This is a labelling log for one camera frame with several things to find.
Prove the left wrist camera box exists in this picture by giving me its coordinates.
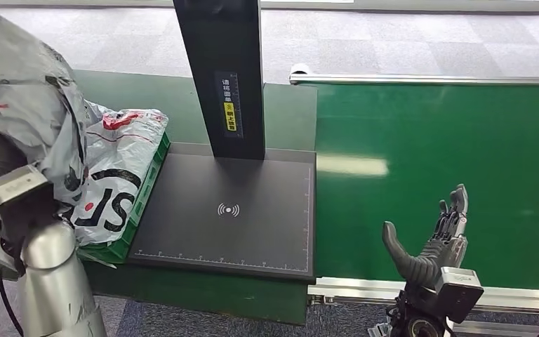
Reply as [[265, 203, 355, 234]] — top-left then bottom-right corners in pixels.
[[0, 164, 61, 234]]

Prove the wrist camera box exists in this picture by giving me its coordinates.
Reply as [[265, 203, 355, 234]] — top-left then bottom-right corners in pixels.
[[430, 267, 485, 325], [0, 164, 61, 234]]

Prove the yellow black column label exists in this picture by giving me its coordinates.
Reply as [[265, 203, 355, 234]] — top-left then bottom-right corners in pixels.
[[213, 70, 244, 139]]

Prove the black inbound scanner machine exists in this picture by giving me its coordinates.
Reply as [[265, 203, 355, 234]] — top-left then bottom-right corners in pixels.
[[127, 0, 317, 284]]

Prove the green conveyor belt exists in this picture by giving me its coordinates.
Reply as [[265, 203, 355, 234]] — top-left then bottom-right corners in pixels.
[[314, 82, 539, 291]]

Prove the green plastic delivery crate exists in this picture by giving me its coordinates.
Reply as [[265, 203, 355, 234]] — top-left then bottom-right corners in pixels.
[[76, 132, 172, 265]]

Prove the dark green table mat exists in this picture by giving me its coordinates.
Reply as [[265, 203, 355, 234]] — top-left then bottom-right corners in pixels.
[[0, 68, 319, 326]]

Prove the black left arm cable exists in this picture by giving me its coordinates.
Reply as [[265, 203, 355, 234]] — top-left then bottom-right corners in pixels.
[[0, 267, 25, 337]]

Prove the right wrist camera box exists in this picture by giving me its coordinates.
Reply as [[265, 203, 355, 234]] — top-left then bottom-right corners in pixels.
[[430, 267, 485, 325]]

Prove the white bag large black logo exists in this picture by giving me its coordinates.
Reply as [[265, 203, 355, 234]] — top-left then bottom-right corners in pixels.
[[67, 108, 170, 247]]

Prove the grey white red-print package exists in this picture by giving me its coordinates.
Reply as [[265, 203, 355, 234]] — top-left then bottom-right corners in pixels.
[[0, 15, 92, 220]]

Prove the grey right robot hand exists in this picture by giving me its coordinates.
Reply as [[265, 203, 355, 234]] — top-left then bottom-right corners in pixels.
[[381, 183, 470, 287]]

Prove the silver conveyor side rail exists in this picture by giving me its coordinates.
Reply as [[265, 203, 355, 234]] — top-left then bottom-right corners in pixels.
[[288, 62, 539, 87], [306, 277, 539, 317]]

